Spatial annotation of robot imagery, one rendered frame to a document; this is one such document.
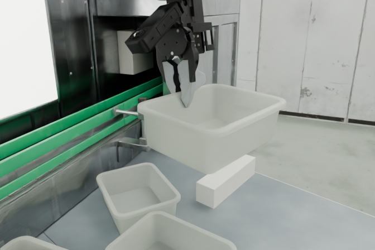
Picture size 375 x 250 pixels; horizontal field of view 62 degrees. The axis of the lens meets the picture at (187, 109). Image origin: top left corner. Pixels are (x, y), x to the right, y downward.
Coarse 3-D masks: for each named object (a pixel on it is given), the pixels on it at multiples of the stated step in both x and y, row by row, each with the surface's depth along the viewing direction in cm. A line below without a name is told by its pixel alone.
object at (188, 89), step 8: (184, 64) 55; (184, 72) 55; (200, 72) 58; (184, 80) 56; (200, 80) 59; (184, 88) 56; (192, 88) 56; (184, 96) 57; (192, 96) 57; (184, 104) 58
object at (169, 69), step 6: (174, 60) 59; (168, 66) 58; (174, 66) 57; (168, 72) 58; (174, 72) 57; (168, 78) 58; (174, 78) 58; (168, 84) 59; (174, 84) 58; (174, 90) 58; (180, 90) 59
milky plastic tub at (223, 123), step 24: (168, 96) 55; (216, 96) 64; (240, 96) 61; (264, 96) 57; (168, 120) 45; (192, 120) 61; (216, 120) 64; (240, 120) 45; (264, 120) 51; (168, 144) 48; (192, 144) 44; (216, 144) 43; (240, 144) 48; (216, 168) 44
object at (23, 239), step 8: (16, 240) 61; (24, 240) 61; (32, 240) 61; (40, 240) 61; (0, 248) 59; (8, 248) 59; (16, 248) 61; (24, 248) 61; (32, 248) 61; (40, 248) 60; (48, 248) 59; (56, 248) 59; (64, 248) 59
